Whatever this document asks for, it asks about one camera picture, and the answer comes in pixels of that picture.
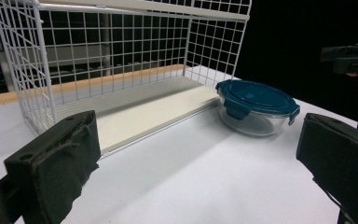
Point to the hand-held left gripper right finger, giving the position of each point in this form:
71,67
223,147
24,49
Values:
341,155

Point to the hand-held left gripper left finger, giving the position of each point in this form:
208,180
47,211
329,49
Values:
56,161

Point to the glass container with blue lid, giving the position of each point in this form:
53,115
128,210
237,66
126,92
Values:
254,107

